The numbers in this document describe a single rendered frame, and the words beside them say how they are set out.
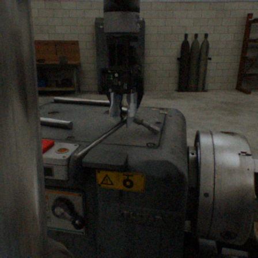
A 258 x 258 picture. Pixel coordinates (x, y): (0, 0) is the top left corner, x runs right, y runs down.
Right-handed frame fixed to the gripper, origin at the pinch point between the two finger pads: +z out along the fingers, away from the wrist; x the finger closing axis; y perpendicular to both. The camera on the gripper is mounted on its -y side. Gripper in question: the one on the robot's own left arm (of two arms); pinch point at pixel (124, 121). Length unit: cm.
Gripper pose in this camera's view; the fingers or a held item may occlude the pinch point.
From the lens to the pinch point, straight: 60.4
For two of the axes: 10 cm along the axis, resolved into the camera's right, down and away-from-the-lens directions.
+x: 9.8, 0.7, -2.0
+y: -2.1, 3.2, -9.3
